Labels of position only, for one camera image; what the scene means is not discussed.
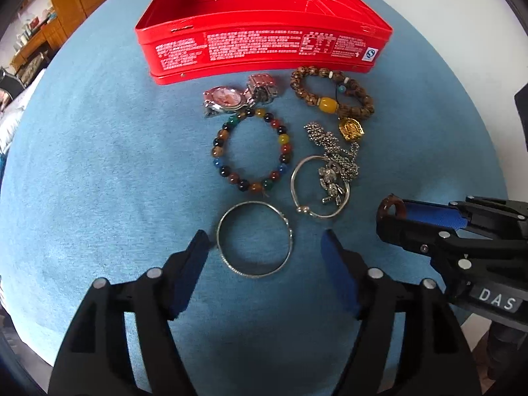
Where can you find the silver wristwatch pink face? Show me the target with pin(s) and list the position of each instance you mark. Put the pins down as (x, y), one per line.
(225, 98)

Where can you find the thin silver bangle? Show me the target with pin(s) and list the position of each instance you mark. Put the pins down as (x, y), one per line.
(304, 210)

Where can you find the wooden desk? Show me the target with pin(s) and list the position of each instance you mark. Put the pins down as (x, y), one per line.
(41, 43)

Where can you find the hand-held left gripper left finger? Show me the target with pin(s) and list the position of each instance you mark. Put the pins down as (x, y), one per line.
(187, 274)

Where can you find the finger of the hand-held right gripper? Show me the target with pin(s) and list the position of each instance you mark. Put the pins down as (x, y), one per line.
(402, 233)
(433, 214)

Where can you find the black office chair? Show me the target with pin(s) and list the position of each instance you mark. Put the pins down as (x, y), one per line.
(9, 84)

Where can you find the blue blanket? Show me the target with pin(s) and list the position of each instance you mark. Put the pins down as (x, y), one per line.
(103, 173)

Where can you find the white duvet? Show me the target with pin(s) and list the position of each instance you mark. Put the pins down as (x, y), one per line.
(14, 119)

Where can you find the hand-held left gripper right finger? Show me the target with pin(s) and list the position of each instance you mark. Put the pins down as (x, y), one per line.
(342, 274)

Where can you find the large silver bangle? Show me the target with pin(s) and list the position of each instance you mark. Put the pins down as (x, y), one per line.
(251, 274)

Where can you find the gold pendant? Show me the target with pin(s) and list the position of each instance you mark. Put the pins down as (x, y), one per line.
(350, 130)

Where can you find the red tin box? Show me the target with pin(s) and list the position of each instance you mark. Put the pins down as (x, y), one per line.
(247, 49)

